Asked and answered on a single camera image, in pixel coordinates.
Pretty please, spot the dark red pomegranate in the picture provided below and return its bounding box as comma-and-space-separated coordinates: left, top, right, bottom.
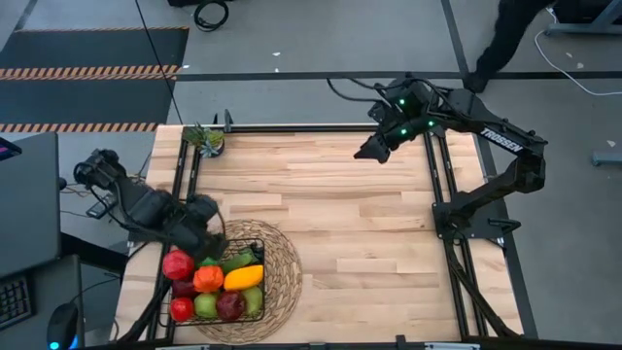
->
215, 290, 247, 322

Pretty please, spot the long thin black cable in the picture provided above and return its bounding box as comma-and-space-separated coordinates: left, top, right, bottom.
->
134, 0, 185, 125

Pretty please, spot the green pear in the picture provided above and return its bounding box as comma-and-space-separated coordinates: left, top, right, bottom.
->
242, 286, 264, 316

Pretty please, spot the person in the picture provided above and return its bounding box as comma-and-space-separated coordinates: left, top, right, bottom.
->
462, 0, 555, 94

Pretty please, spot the round woven straw placemat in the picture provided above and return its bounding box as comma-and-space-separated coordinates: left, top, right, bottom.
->
191, 218, 304, 345

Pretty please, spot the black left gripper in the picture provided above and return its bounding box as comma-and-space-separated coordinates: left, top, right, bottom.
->
169, 193, 229, 263

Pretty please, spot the black wire basket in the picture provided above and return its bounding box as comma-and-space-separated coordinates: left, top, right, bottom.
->
158, 236, 270, 326

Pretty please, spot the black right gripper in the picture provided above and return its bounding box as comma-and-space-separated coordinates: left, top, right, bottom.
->
353, 114, 441, 164

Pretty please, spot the black keyboard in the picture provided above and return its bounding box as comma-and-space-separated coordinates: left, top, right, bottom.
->
0, 274, 35, 332

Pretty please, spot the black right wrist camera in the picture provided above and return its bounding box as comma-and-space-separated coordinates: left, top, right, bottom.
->
367, 99, 396, 125

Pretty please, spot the bright red pomegranate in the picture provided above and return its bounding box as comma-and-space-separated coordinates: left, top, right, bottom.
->
161, 249, 195, 282

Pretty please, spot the white floor cable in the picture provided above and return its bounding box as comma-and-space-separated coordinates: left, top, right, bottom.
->
533, 7, 622, 97

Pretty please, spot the black hazard-striped floor mat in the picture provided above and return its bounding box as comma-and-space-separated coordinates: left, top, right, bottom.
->
0, 26, 190, 135

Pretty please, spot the black handheld device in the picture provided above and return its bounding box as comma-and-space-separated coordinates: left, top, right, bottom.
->
86, 193, 116, 220

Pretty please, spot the black desk surface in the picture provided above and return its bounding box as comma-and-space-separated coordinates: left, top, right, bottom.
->
0, 255, 86, 350

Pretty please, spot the coiled black cable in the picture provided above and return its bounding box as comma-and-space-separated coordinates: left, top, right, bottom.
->
192, 0, 230, 33

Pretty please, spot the black computer mouse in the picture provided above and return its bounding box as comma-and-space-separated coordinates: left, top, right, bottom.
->
47, 301, 80, 350

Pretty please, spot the green cucumber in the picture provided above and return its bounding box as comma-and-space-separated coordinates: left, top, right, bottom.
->
221, 251, 257, 273

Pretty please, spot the yellow mango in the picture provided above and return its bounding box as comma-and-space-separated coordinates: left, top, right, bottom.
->
223, 263, 265, 292

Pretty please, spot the grey desk foot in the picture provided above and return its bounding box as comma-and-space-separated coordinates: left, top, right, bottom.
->
591, 150, 622, 167

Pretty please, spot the small potted succulent plant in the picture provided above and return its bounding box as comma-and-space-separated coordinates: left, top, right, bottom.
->
182, 122, 227, 159

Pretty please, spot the black metal table frame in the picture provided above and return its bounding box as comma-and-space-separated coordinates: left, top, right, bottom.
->
116, 110, 524, 350

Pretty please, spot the grey desk frame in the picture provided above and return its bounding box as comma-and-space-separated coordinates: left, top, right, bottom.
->
546, 0, 622, 36

